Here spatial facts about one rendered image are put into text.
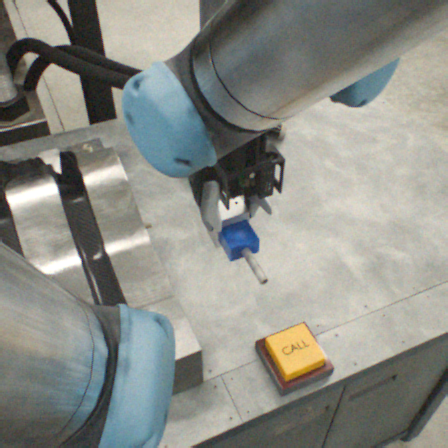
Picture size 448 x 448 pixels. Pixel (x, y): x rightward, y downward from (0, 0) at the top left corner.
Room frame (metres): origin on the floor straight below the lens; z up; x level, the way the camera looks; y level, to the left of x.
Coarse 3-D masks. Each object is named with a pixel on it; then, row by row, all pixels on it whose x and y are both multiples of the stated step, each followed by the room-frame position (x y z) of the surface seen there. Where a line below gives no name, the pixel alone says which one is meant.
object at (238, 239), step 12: (240, 204) 0.50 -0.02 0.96; (228, 216) 0.48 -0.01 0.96; (240, 216) 0.48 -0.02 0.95; (228, 228) 0.47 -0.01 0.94; (240, 228) 0.47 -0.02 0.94; (252, 228) 0.47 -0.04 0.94; (216, 240) 0.47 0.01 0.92; (228, 240) 0.45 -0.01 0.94; (240, 240) 0.45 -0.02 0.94; (252, 240) 0.45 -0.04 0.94; (228, 252) 0.44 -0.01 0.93; (240, 252) 0.44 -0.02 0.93; (252, 252) 0.45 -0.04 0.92; (252, 264) 0.42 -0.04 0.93; (264, 276) 0.40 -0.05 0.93
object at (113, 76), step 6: (108, 72) 0.91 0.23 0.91; (114, 72) 0.92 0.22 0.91; (108, 78) 0.90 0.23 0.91; (114, 78) 0.90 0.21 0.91; (120, 78) 0.90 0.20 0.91; (126, 78) 0.90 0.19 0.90; (108, 84) 0.90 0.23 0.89; (114, 84) 0.90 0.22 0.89; (120, 84) 0.90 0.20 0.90; (282, 126) 0.85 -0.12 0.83; (270, 132) 0.84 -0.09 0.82; (276, 132) 0.84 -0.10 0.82; (282, 132) 0.84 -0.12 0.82; (282, 138) 0.84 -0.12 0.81
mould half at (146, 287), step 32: (96, 160) 0.62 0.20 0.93; (32, 192) 0.55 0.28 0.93; (96, 192) 0.56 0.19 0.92; (128, 192) 0.57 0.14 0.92; (32, 224) 0.51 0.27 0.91; (64, 224) 0.51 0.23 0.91; (128, 224) 0.52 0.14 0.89; (32, 256) 0.46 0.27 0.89; (64, 256) 0.47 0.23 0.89; (128, 256) 0.47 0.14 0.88; (128, 288) 0.41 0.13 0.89; (160, 288) 0.41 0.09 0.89; (192, 352) 0.32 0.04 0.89; (192, 384) 0.31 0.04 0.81
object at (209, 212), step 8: (208, 184) 0.47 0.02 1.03; (216, 184) 0.46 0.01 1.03; (208, 192) 0.47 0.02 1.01; (216, 192) 0.45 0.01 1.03; (208, 200) 0.46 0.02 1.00; (216, 200) 0.45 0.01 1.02; (200, 208) 0.46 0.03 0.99; (208, 208) 0.46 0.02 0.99; (216, 208) 0.45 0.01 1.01; (200, 216) 0.47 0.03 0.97; (208, 216) 0.46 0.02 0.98; (216, 216) 0.44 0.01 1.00; (208, 224) 0.47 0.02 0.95; (216, 224) 0.44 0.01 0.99
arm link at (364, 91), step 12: (396, 60) 0.37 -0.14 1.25; (372, 72) 0.35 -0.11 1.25; (384, 72) 0.36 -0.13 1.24; (360, 84) 0.34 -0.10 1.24; (372, 84) 0.35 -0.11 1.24; (384, 84) 0.37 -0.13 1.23; (336, 96) 0.35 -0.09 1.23; (348, 96) 0.34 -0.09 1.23; (360, 96) 0.34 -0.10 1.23; (372, 96) 0.36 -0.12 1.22
